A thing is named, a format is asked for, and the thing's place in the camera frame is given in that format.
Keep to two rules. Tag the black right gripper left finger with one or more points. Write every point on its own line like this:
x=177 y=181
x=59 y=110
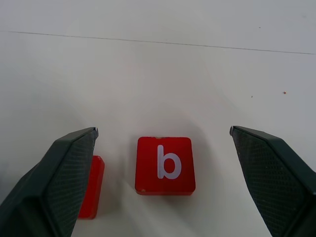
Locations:
x=44 y=195

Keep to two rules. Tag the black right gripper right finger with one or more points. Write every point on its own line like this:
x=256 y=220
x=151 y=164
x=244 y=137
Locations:
x=276 y=185

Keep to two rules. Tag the red letter b block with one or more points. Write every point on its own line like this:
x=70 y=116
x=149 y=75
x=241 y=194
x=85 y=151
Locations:
x=165 y=166

